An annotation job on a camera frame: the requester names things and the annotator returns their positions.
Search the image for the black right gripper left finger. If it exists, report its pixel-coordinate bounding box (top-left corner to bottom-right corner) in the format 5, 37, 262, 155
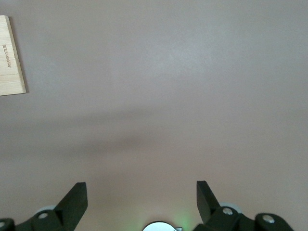
0, 182, 88, 231

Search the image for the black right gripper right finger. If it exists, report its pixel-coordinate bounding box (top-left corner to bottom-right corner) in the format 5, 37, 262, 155
193, 180, 295, 231

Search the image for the bamboo cutting board, metal handle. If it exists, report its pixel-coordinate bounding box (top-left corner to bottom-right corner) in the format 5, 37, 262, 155
0, 15, 27, 97

